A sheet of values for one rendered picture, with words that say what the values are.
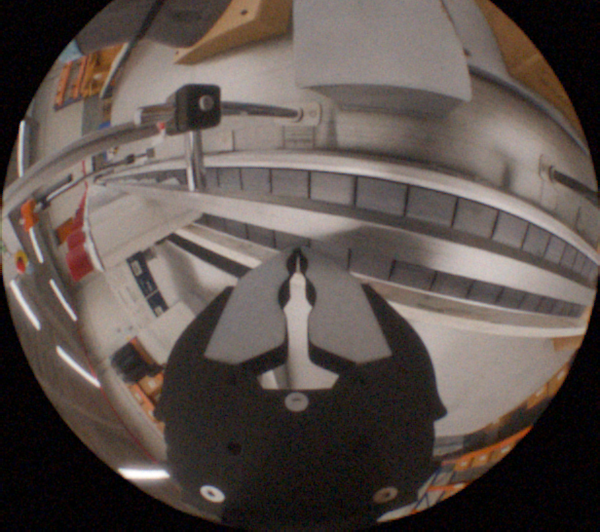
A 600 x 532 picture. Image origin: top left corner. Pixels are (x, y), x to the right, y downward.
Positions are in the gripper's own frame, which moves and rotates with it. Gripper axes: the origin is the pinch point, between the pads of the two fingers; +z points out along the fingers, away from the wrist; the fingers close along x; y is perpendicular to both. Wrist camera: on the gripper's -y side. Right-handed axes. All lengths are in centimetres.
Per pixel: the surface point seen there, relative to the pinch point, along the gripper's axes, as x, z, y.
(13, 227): -55, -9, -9
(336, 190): 3.0, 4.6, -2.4
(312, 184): 1.2, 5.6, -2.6
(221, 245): -7.9, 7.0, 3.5
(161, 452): -289, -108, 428
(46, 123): -757, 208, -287
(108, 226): -19.4, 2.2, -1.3
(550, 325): 24.0, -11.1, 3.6
